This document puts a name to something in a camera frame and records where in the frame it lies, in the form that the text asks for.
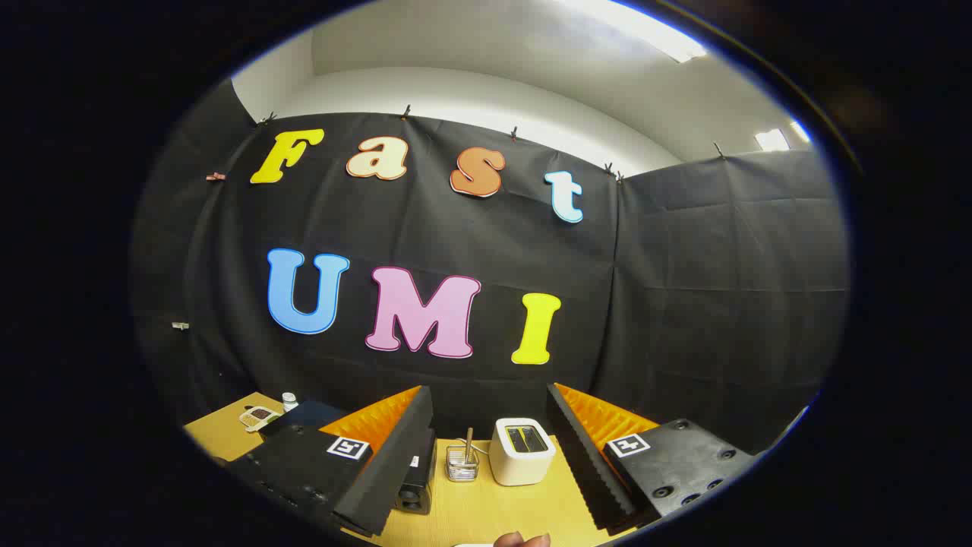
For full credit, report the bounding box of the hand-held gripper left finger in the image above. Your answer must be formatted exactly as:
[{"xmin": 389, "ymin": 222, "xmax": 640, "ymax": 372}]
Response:
[{"xmin": 228, "ymin": 385, "xmax": 437, "ymax": 539}]

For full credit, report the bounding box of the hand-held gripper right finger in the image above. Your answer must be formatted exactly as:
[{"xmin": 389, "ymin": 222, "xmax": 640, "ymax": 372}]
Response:
[{"xmin": 547, "ymin": 382, "xmax": 760, "ymax": 533}]

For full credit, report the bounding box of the black toaster oven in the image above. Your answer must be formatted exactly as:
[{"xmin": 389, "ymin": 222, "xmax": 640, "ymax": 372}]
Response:
[{"xmin": 262, "ymin": 400, "xmax": 437, "ymax": 516}]

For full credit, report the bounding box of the white pop-up toaster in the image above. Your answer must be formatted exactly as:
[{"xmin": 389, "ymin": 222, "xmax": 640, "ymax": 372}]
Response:
[{"xmin": 488, "ymin": 417, "xmax": 557, "ymax": 487}]

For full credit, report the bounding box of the white snack tray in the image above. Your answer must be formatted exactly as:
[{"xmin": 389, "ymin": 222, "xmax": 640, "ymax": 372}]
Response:
[{"xmin": 238, "ymin": 406, "xmax": 282, "ymax": 433}]

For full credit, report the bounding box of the wire mesh utensil holder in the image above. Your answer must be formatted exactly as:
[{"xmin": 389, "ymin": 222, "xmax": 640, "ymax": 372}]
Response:
[{"xmin": 445, "ymin": 444, "xmax": 481, "ymax": 483}]

